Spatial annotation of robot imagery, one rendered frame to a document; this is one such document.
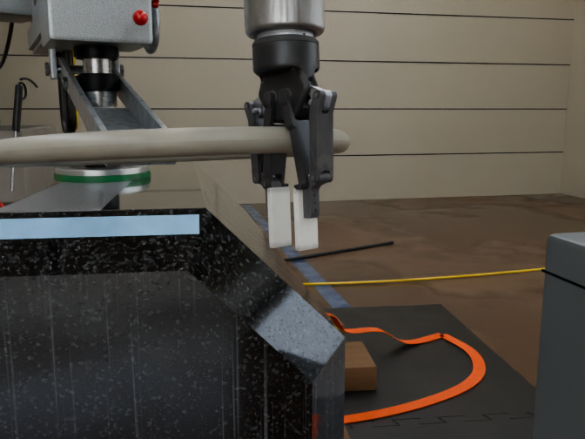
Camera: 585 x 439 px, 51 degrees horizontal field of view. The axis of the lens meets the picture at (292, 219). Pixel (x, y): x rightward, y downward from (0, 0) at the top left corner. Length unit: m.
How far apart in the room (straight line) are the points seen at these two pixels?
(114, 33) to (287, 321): 0.75
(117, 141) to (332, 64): 6.04
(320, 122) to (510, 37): 6.89
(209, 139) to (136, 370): 0.48
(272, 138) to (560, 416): 0.63
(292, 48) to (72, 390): 0.63
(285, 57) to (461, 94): 6.55
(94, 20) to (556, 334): 1.08
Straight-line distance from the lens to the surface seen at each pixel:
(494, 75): 7.38
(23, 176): 4.24
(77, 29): 1.41
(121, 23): 1.43
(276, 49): 0.67
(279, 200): 0.71
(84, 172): 1.42
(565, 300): 0.99
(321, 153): 0.65
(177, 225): 0.99
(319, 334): 1.06
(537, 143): 7.70
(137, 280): 0.95
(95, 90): 1.47
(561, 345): 1.01
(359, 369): 2.19
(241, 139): 0.65
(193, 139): 0.63
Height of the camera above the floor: 0.99
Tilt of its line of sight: 10 degrees down
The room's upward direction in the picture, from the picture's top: straight up
